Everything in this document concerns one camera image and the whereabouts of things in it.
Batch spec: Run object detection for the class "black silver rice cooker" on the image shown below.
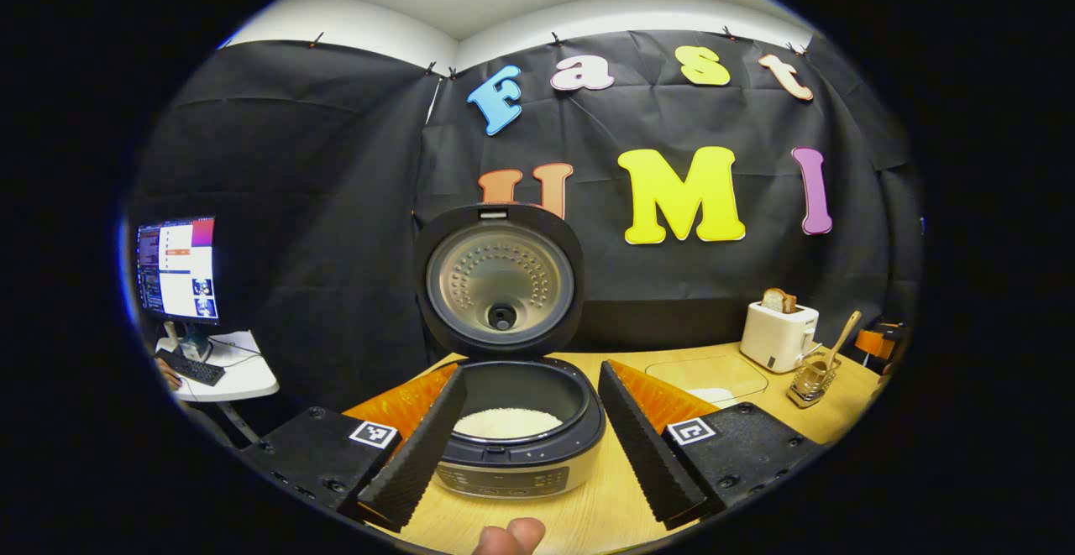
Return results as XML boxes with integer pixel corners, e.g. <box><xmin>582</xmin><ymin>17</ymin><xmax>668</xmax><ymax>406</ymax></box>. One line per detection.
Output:
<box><xmin>413</xmin><ymin>202</ymin><xmax>607</xmax><ymax>501</ymax></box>

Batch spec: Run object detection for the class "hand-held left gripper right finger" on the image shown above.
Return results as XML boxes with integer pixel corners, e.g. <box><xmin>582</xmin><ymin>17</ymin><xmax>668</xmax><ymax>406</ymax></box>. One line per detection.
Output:
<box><xmin>598</xmin><ymin>360</ymin><xmax>828</xmax><ymax>531</ymax></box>

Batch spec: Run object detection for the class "clear wire chopstick holder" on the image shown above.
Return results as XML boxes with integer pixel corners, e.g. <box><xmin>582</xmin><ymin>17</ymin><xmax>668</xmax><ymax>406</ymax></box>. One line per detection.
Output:
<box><xmin>787</xmin><ymin>353</ymin><xmax>842</xmax><ymax>409</ymax></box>

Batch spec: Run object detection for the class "white toaster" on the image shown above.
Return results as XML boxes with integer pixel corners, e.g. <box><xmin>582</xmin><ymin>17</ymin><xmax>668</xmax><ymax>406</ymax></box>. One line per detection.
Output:
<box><xmin>740</xmin><ymin>299</ymin><xmax>820</xmax><ymax>374</ymax></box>

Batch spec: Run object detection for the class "black keyboard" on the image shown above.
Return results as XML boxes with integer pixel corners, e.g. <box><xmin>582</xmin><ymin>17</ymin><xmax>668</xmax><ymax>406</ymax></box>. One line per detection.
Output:
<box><xmin>155</xmin><ymin>348</ymin><xmax>226</xmax><ymax>387</ymax></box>

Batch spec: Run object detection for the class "wooden spoon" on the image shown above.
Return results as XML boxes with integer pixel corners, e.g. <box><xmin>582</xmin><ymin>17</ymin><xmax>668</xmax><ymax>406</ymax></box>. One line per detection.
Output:
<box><xmin>810</xmin><ymin>311</ymin><xmax>863</xmax><ymax>385</ymax></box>

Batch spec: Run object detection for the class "orange chair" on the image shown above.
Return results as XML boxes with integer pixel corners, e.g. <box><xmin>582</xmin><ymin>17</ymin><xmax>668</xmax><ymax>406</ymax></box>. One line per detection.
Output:
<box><xmin>855</xmin><ymin>327</ymin><xmax>905</xmax><ymax>363</ymax></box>

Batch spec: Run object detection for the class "clear plastic container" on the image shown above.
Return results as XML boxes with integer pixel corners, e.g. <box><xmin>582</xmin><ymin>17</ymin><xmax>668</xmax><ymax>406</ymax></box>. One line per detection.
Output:
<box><xmin>645</xmin><ymin>356</ymin><xmax>769</xmax><ymax>410</ymax></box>

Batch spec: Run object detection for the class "white side table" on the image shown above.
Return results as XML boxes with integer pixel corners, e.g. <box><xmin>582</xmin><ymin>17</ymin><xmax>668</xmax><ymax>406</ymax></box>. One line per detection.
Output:
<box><xmin>155</xmin><ymin>330</ymin><xmax>280</xmax><ymax>403</ymax></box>

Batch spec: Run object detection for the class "computer monitor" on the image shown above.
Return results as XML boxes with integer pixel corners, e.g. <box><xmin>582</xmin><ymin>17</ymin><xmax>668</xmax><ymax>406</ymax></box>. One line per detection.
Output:
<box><xmin>136</xmin><ymin>217</ymin><xmax>221</xmax><ymax>325</ymax></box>

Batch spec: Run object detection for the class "white rice heap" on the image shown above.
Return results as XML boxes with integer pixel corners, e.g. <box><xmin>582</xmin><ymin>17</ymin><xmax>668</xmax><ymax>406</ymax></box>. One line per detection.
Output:
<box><xmin>454</xmin><ymin>408</ymin><xmax>564</xmax><ymax>440</ymax></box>

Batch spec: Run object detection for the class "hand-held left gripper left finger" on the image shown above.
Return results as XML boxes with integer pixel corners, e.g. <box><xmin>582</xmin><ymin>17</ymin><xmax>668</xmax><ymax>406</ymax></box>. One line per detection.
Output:
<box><xmin>239</xmin><ymin>364</ymin><xmax>469</xmax><ymax>532</ymax></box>

